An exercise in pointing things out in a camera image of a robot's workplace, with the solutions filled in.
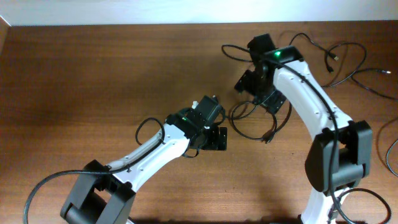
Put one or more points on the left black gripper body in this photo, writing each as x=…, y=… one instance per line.
x=212, y=135

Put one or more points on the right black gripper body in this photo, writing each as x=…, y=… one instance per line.
x=265, y=93

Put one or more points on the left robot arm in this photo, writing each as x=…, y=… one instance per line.
x=105, y=194

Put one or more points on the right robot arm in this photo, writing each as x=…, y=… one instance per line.
x=339, y=157

